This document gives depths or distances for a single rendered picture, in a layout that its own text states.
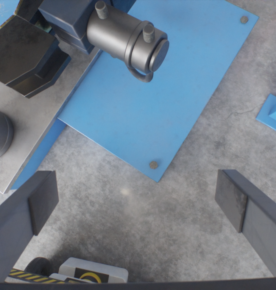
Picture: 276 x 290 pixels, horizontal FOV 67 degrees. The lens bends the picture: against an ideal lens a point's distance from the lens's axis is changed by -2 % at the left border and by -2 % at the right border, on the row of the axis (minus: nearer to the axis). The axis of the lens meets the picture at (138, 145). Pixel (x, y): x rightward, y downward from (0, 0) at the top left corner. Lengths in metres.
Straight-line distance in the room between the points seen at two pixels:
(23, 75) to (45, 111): 0.41
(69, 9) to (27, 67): 0.16
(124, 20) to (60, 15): 0.14
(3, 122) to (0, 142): 0.08
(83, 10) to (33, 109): 0.55
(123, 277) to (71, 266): 0.21
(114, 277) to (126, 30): 0.82
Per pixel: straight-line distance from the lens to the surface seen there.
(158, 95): 0.90
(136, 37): 0.52
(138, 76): 0.74
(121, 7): 0.69
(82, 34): 0.59
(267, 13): 1.35
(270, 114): 1.09
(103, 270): 0.95
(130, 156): 0.85
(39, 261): 1.04
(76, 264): 0.97
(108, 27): 0.55
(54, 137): 1.06
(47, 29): 0.70
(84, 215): 1.03
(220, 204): 0.17
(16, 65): 0.60
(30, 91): 0.64
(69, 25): 0.56
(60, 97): 0.95
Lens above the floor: 0.96
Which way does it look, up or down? 80 degrees down
